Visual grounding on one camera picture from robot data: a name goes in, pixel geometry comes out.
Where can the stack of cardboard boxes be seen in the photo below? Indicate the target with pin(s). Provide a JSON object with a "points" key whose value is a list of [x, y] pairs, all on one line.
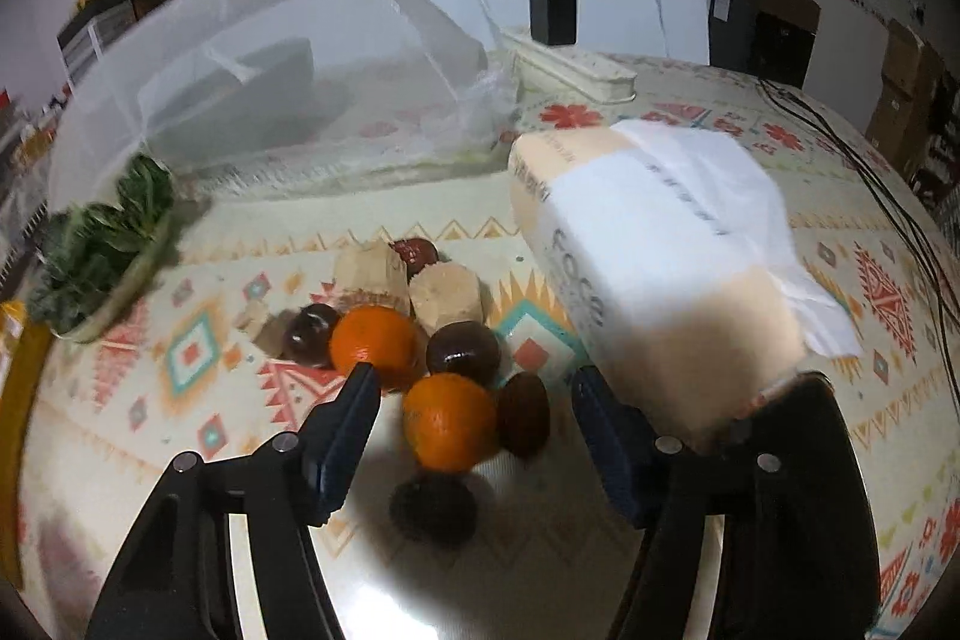
{"points": [[904, 93]]}

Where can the patterned tablecloth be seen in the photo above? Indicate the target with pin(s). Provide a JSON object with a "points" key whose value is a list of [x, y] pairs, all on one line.
{"points": [[225, 445]]}

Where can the white plastic drawer unit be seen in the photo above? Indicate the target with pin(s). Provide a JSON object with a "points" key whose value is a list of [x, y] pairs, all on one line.
{"points": [[94, 40]]}

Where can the tissue pack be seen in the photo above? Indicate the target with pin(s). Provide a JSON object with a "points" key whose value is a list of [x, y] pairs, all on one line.
{"points": [[660, 265]]}

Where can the spinach leaves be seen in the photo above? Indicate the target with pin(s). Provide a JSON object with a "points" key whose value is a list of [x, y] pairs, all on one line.
{"points": [[105, 235]]}

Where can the orange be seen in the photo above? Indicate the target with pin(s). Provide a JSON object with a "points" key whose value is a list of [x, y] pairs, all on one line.
{"points": [[450, 422], [373, 344]]}

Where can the white mesh food cover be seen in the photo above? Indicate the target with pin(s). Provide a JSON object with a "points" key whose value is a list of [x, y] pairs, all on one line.
{"points": [[300, 10]]}

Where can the pale green plate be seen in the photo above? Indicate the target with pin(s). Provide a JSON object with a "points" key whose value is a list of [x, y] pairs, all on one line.
{"points": [[127, 291]]}

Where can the yellow cardboard tray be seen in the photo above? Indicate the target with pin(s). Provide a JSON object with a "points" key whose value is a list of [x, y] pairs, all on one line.
{"points": [[13, 316]]}

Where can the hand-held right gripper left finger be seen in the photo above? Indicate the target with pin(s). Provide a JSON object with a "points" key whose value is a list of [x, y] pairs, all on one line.
{"points": [[349, 437]]}

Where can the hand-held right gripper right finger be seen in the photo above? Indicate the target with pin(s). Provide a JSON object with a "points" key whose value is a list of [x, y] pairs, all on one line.
{"points": [[615, 452]]}

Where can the cream power strip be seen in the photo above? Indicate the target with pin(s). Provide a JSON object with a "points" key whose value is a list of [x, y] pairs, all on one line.
{"points": [[570, 70]]}

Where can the large yam piece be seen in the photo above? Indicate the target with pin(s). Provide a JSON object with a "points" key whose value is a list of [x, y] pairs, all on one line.
{"points": [[448, 295]]}

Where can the white chair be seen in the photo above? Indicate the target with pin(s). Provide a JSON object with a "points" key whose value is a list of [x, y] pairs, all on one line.
{"points": [[622, 3]]}

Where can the black cabinet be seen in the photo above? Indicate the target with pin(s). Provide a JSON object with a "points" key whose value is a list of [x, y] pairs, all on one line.
{"points": [[757, 25]]}

